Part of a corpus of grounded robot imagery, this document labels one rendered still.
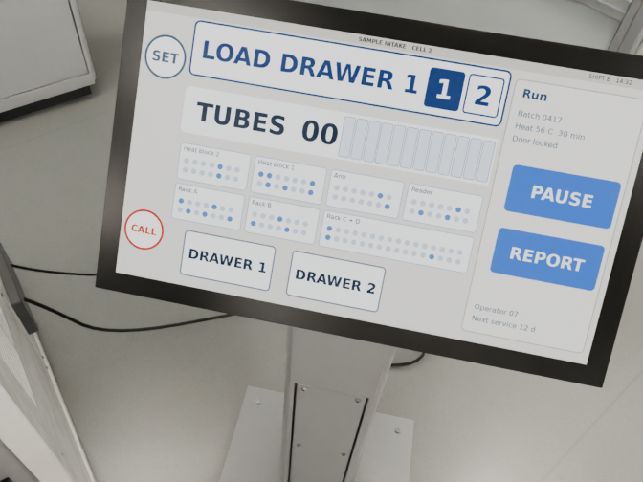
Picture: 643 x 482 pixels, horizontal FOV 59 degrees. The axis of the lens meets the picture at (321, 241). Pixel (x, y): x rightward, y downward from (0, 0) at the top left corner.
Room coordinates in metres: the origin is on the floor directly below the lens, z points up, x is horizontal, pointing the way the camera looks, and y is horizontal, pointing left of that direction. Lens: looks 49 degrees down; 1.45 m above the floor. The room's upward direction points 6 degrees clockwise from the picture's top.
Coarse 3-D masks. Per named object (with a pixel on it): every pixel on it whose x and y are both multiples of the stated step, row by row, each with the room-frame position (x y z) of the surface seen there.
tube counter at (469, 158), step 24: (312, 120) 0.44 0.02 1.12; (336, 120) 0.44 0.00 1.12; (360, 120) 0.44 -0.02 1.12; (384, 120) 0.44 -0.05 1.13; (312, 144) 0.43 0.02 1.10; (336, 144) 0.43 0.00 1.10; (360, 144) 0.43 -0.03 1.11; (384, 144) 0.43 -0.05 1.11; (408, 144) 0.43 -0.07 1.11; (432, 144) 0.43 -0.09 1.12; (456, 144) 0.43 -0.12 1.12; (480, 144) 0.43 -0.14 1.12; (408, 168) 0.41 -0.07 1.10; (432, 168) 0.41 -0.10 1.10; (456, 168) 0.41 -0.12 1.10; (480, 168) 0.41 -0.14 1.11
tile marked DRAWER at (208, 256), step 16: (192, 240) 0.36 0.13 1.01; (208, 240) 0.36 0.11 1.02; (224, 240) 0.36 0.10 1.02; (240, 240) 0.36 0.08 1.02; (192, 256) 0.35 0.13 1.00; (208, 256) 0.35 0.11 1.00; (224, 256) 0.35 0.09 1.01; (240, 256) 0.35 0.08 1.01; (256, 256) 0.35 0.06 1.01; (272, 256) 0.35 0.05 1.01; (192, 272) 0.34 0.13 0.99; (208, 272) 0.34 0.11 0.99; (224, 272) 0.34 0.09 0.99; (240, 272) 0.34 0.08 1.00; (256, 272) 0.34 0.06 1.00; (272, 272) 0.34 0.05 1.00; (256, 288) 0.33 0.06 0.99
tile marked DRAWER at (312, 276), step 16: (304, 256) 0.35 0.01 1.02; (320, 256) 0.35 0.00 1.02; (288, 272) 0.34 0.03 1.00; (304, 272) 0.34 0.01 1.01; (320, 272) 0.34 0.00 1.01; (336, 272) 0.35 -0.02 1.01; (352, 272) 0.35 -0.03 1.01; (368, 272) 0.35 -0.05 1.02; (384, 272) 0.35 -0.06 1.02; (288, 288) 0.33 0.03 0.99; (304, 288) 0.33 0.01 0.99; (320, 288) 0.33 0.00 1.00; (336, 288) 0.33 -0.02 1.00; (352, 288) 0.33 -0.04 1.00; (368, 288) 0.34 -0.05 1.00; (336, 304) 0.32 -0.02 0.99; (352, 304) 0.32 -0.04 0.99; (368, 304) 0.32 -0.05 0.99
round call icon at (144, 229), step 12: (132, 216) 0.38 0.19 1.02; (144, 216) 0.38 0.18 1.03; (156, 216) 0.38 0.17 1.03; (132, 228) 0.37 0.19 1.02; (144, 228) 0.37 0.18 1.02; (156, 228) 0.37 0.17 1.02; (132, 240) 0.36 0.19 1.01; (144, 240) 0.36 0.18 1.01; (156, 240) 0.36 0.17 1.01; (156, 252) 0.35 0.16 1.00
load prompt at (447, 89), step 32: (224, 32) 0.49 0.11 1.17; (256, 32) 0.49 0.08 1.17; (192, 64) 0.47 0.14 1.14; (224, 64) 0.47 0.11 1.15; (256, 64) 0.47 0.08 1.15; (288, 64) 0.47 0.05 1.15; (320, 64) 0.47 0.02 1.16; (352, 64) 0.47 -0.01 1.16; (384, 64) 0.47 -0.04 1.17; (416, 64) 0.47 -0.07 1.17; (448, 64) 0.47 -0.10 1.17; (320, 96) 0.45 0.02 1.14; (352, 96) 0.45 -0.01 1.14; (384, 96) 0.45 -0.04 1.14; (416, 96) 0.45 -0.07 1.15; (448, 96) 0.45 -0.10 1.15; (480, 96) 0.45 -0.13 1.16
